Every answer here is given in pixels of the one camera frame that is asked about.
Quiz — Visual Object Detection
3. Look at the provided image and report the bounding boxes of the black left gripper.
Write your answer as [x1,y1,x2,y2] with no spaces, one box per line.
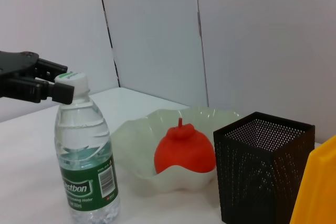
[0,50,76,105]

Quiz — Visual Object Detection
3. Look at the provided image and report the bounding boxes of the clear green-label water bottle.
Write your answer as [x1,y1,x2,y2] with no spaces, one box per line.
[54,71,121,224]

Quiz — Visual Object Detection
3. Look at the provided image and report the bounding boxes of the pale green glass fruit plate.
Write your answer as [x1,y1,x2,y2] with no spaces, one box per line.
[110,105,244,198]

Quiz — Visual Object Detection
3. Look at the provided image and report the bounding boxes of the black mesh pen holder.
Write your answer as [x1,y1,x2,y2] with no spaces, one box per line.
[213,111,316,224]

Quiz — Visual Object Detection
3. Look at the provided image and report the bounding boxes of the yellow plastic storage bin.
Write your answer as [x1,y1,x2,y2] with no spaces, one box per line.
[288,134,336,224]

